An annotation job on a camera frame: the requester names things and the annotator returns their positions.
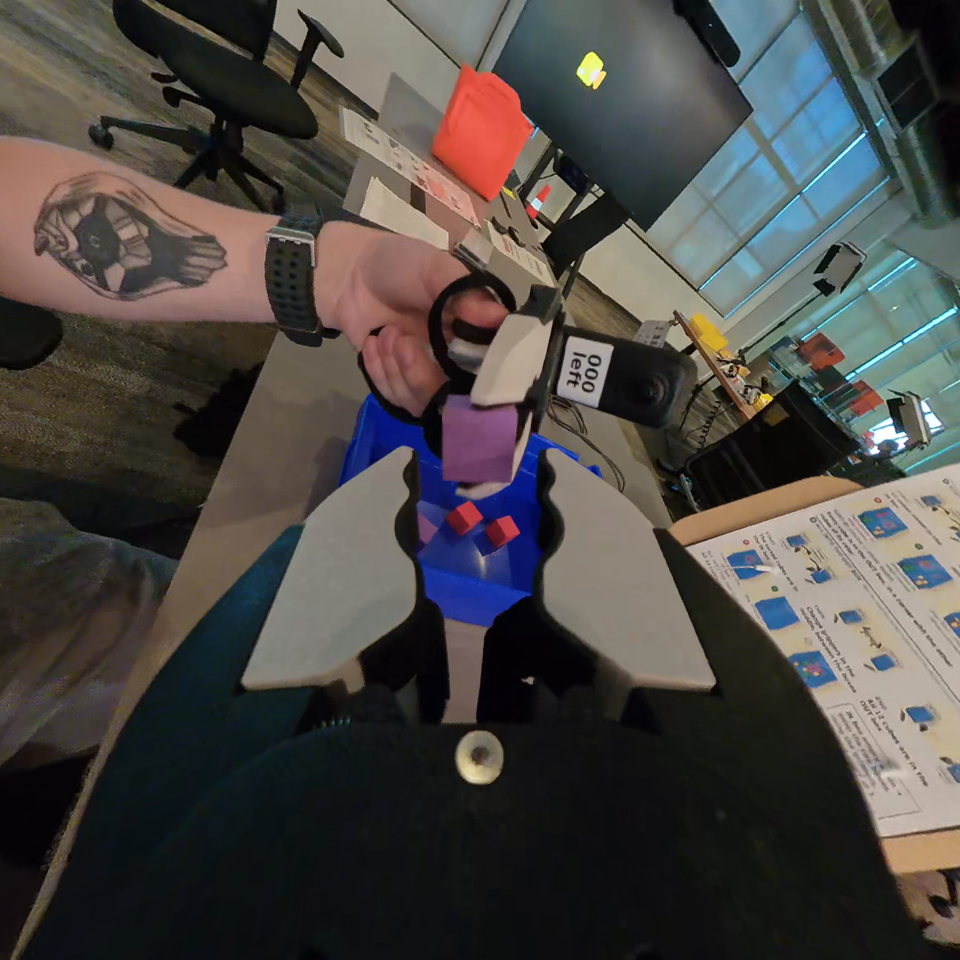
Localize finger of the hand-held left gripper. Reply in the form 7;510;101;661
456;427;532;498
450;311;562;411

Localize wooden board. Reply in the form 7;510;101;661
667;476;960;875

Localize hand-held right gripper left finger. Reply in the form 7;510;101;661
240;446;449;723

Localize printed leaflet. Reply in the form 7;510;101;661
337;105;481;228

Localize black monitor stand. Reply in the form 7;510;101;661
517;142;633;301

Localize person's left hand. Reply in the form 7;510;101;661
318;221;511;420

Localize person's leg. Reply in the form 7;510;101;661
0;498;181;768

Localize printed instruction sheet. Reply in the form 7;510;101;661
686;465;960;837

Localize large black monitor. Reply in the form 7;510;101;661
491;0;755;232

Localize black cable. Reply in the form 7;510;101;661
546;396;625;490

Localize white paper sheet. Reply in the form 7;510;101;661
360;176;451;252

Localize orange-red bag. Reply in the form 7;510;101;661
432;63;535;202

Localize person's left forearm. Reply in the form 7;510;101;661
0;136;280;325

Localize black equipment case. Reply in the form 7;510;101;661
684;378;865;517

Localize grey desk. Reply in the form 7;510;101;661
11;330;672;960

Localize grey table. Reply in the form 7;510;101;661
341;71;562;301

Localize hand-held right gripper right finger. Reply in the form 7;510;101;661
486;448;717;723

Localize black wristwatch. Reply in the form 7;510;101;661
264;212;340;348

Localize black office chair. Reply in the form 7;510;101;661
88;0;346;215

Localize blue plastic bin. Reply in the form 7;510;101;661
339;393;605;629

